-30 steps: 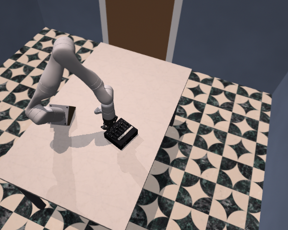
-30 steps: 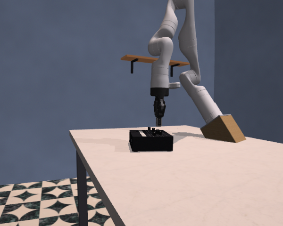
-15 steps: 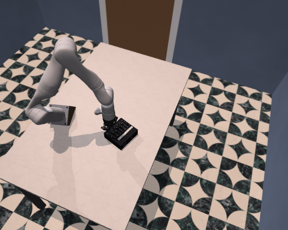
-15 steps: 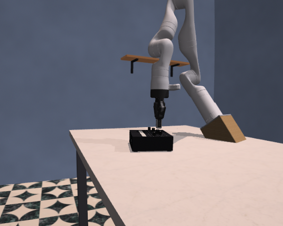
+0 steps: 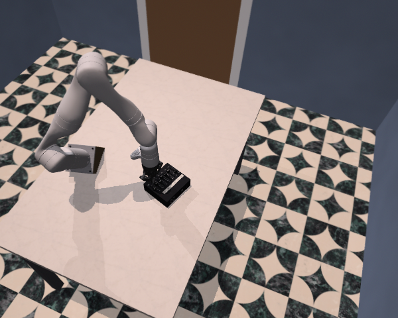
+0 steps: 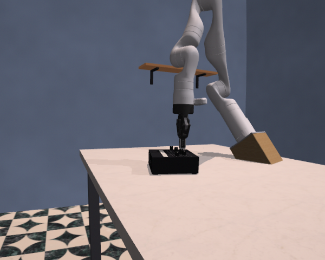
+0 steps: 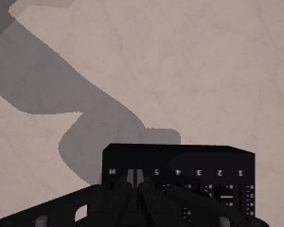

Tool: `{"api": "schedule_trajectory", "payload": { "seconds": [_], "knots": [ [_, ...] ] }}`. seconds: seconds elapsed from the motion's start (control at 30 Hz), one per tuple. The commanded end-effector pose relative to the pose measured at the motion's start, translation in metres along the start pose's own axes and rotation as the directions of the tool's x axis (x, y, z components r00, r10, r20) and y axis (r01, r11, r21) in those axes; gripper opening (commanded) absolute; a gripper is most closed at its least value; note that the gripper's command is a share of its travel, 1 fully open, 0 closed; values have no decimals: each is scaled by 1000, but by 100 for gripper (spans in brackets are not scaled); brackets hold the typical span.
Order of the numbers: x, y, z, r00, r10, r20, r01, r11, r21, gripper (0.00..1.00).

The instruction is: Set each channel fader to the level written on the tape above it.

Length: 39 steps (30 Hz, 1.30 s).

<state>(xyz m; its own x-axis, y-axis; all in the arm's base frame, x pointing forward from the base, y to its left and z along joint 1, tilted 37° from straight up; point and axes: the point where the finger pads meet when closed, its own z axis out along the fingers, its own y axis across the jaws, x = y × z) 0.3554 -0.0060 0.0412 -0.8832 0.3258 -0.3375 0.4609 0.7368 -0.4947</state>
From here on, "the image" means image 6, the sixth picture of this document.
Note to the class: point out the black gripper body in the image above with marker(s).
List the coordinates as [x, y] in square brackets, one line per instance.
[183, 110]

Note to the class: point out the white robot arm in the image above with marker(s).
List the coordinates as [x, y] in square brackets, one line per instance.
[188, 57]

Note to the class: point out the black lighting desk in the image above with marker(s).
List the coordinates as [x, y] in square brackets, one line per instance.
[172, 161]

